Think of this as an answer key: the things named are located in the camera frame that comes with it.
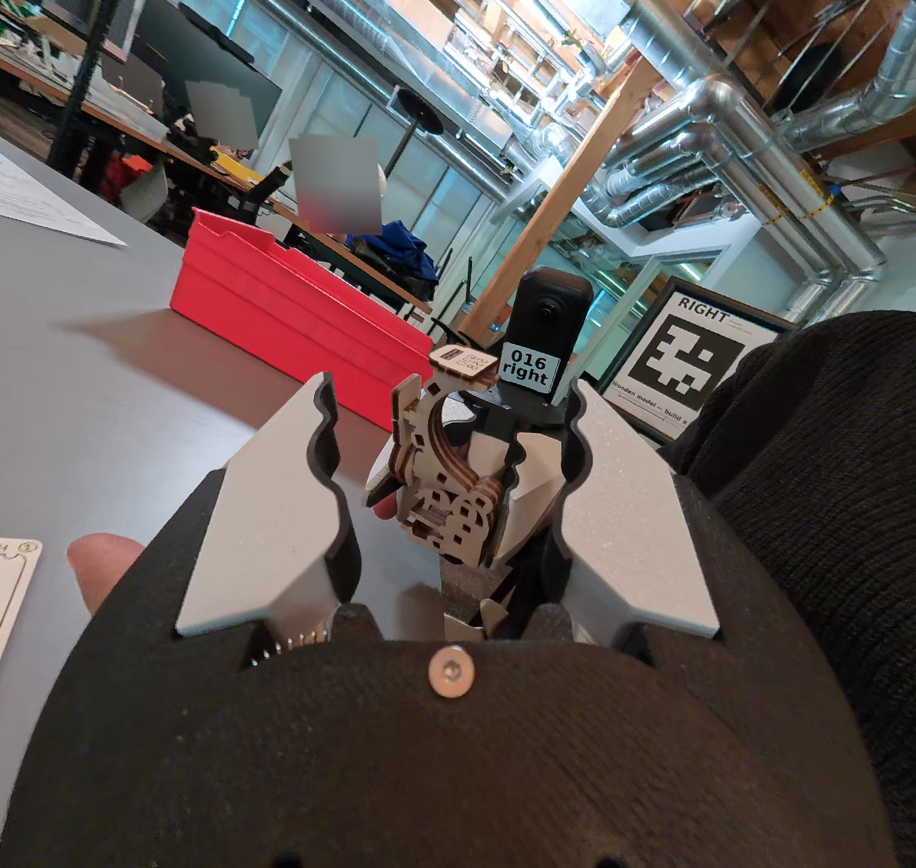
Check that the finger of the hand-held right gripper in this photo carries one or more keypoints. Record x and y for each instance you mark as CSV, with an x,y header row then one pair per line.
x,y
540,489
386,478

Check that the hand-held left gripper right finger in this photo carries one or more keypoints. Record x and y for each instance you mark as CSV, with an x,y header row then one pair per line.
x,y
637,524

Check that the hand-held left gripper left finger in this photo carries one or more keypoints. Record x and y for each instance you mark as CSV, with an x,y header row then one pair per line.
x,y
265,524

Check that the wooden puzzle model assembly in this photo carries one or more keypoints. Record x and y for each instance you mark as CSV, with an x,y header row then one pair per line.
x,y
461,361

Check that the grey desk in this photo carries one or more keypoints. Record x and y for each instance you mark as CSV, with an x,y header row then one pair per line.
x,y
107,381

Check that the person's right hand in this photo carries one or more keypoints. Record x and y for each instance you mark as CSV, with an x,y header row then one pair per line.
x,y
385,509

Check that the person's left hand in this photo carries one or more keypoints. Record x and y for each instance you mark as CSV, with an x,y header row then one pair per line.
x,y
100,560

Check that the wooden pillar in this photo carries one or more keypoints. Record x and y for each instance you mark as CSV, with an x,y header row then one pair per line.
x,y
572,188

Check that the black framed marker sign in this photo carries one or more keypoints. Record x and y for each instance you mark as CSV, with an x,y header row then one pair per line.
x,y
687,360

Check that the blue jacket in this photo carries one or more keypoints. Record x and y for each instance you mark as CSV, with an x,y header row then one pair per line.
x,y
401,249

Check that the person's black knit sweater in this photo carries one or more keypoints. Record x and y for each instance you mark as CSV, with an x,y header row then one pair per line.
x,y
823,524

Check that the red plastic bin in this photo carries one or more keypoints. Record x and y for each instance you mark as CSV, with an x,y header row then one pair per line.
x,y
286,310

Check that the black round disc on pole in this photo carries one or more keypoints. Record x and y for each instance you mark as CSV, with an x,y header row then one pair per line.
x,y
422,113

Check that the silver ventilation ducts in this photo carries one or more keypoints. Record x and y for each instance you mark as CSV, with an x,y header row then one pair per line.
x,y
715,117

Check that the punched wooden puzzle sheet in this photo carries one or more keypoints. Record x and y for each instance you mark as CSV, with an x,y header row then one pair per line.
x,y
14,589

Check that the black office chair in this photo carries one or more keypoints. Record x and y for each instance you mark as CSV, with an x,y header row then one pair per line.
x,y
261,192

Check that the yellow box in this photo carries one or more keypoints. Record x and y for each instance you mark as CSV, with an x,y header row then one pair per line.
x,y
236,167

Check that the red bag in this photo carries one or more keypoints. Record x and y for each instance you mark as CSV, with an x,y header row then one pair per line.
x,y
121,170

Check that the printed instruction sheet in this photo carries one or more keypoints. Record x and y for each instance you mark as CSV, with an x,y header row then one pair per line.
x,y
50,203

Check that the wooden workbench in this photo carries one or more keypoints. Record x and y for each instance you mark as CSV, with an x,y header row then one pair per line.
x,y
143,131

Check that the black computer monitor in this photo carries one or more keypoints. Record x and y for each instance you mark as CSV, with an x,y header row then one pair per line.
x,y
200,45

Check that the black stand pole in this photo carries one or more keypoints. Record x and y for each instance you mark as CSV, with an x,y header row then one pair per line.
x,y
86,67

